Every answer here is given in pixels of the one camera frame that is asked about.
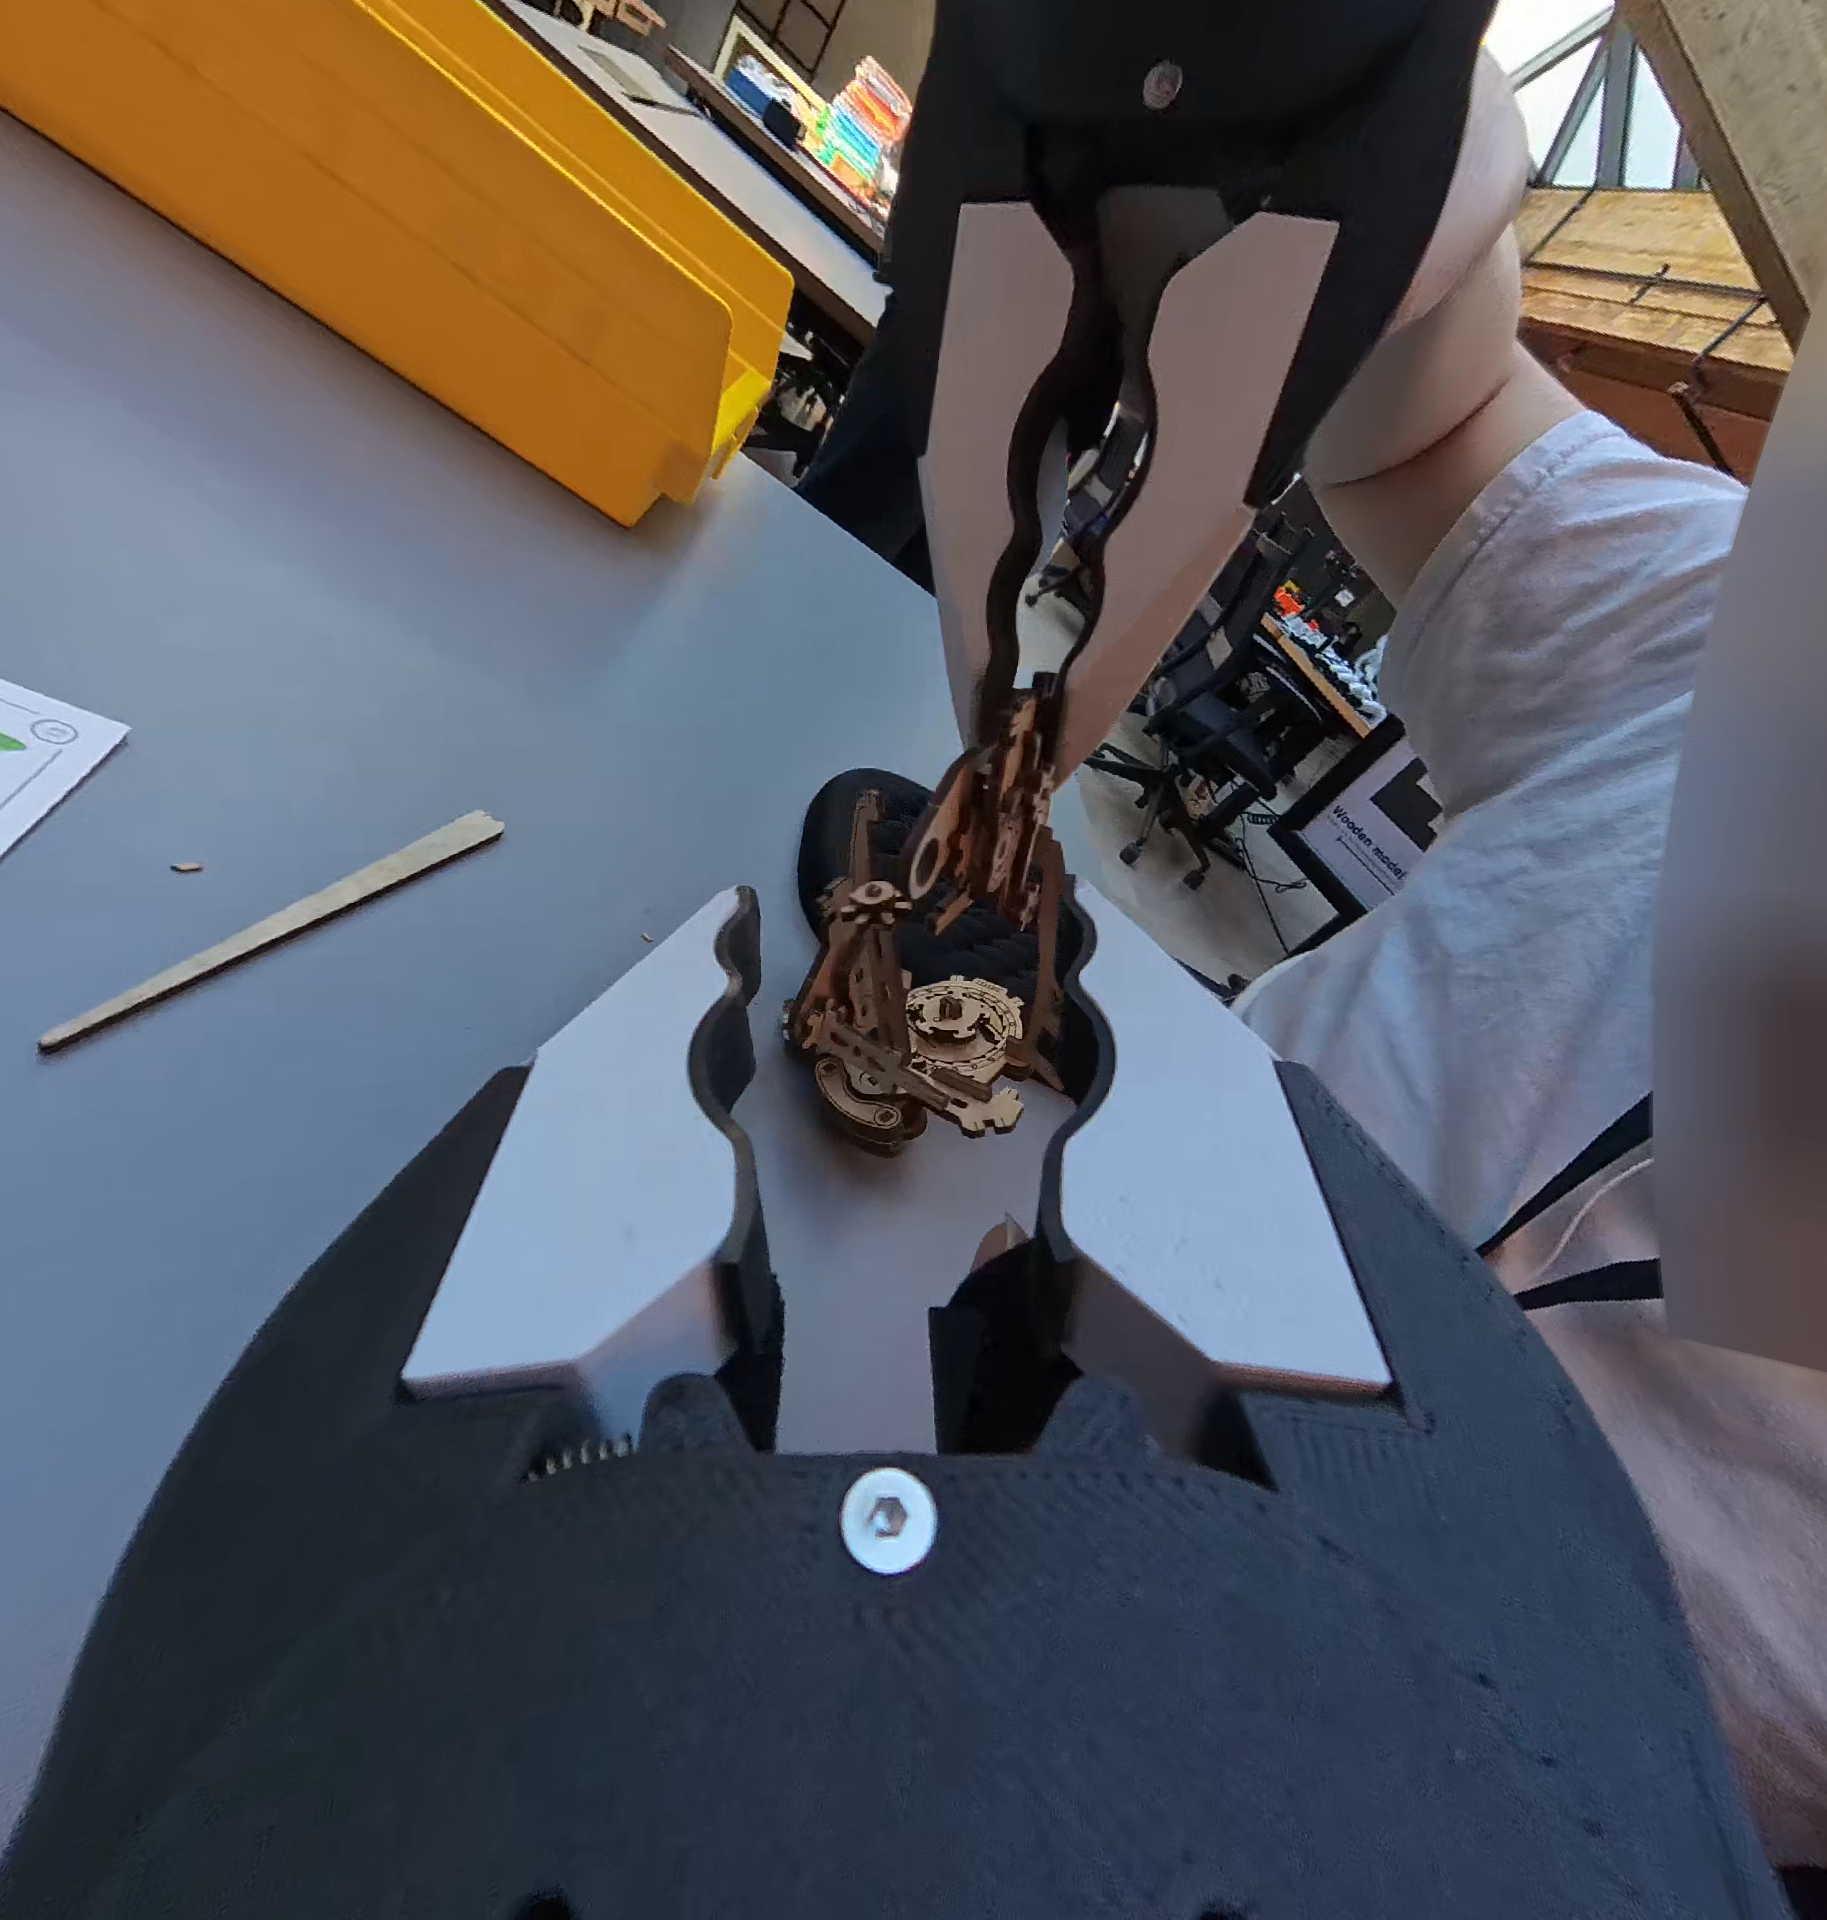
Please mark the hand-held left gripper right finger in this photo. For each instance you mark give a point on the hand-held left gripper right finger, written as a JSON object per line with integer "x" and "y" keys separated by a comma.
{"x": 1212, "y": 1200}

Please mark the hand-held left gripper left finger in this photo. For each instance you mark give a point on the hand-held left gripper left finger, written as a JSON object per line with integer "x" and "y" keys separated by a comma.
{"x": 583, "y": 1200}

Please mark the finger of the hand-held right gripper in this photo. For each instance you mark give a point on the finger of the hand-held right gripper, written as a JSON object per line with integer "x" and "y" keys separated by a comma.
{"x": 982, "y": 391}
{"x": 1228, "y": 391}

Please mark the wooden model assembly with gears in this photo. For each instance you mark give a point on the wooden model assembly with gears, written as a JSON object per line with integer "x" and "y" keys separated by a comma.
{"x": 943, "y": 1036}

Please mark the wooden model arm part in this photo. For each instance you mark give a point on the wooden model arm part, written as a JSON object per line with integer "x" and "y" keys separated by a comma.
{"x": 987, "y": 840}

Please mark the stack of colourful boxes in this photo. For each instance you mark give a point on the stack of colourful boxes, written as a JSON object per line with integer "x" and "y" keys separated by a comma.
{"x": 854, "y": 135}

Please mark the black office chair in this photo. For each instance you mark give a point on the black office chair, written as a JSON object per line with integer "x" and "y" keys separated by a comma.
{"x": 1228, "y": 721}

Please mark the grey background desk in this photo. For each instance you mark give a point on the grey background desk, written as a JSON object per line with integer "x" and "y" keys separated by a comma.
{"x": 733, "y": 165}

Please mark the thin wooden stick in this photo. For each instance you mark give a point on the thin wooden stick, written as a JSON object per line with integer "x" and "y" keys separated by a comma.
{"x": 269, "y": 931}

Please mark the person in white shirt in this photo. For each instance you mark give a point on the person in white shirt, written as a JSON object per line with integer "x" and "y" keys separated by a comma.
{"x": 1527, "y": 750}

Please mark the yellow plastic bin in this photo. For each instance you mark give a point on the yellow plastic bin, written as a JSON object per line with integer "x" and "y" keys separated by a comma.
{"x": 403, "y": 256}

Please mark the person's pale trousers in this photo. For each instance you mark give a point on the person's pale trousers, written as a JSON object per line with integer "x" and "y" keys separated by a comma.
{"x": 1752, "y": 1500}

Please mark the white sign with black frame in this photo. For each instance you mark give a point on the white sign with black frame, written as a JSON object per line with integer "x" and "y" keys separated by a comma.
{"x": 1386, "y": 840}

